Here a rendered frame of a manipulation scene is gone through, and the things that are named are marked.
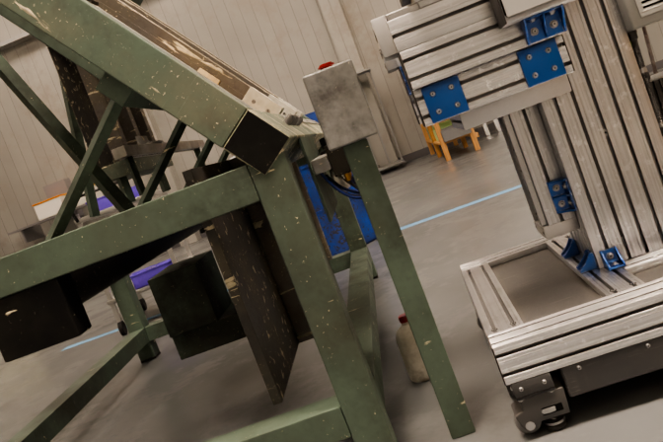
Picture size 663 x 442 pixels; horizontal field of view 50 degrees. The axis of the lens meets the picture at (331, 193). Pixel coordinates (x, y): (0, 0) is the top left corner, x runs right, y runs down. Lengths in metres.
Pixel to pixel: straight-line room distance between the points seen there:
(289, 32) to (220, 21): 1.15
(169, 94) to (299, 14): 10.09
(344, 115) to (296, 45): 10.07
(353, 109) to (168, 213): 0.49
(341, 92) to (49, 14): 0.69
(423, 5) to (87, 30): 0.76
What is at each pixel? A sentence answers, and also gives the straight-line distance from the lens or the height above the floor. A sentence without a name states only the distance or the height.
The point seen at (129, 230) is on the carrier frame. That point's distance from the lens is 1.72.
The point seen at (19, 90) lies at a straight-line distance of 2.88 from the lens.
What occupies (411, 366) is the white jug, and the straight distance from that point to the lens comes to 2.20.
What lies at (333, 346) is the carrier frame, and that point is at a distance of 1.69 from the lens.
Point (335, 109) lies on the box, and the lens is 1.61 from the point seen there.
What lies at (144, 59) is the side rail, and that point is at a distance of 1.69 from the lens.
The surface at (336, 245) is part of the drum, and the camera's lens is 4.91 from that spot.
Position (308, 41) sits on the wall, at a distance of 11.65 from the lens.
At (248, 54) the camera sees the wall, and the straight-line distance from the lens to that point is 11.80.
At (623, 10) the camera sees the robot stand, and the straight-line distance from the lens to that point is 1.89.
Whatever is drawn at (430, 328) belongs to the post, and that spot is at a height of 0.28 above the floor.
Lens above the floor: 0.77
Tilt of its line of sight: 4 degrees down
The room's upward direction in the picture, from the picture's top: 21 degrees counter-clockwise
